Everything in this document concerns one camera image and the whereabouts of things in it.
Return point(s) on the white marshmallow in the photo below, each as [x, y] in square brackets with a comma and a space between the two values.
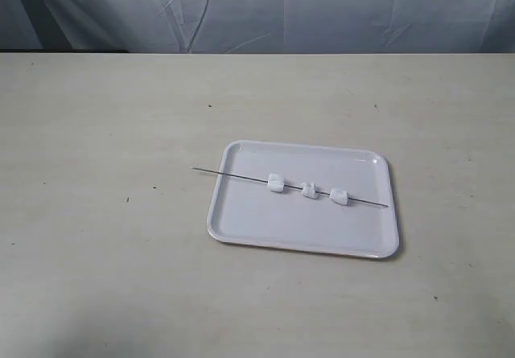
[275, 183]
[338, 196]
[309, 190]

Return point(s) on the thin metal skewer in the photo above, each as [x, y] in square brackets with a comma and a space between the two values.
[290, 187]

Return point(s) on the white plastic tray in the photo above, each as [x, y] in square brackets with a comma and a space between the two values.
[246, 213]

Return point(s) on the blue-grey backdrop curtain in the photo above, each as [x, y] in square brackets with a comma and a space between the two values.
[259, 26]

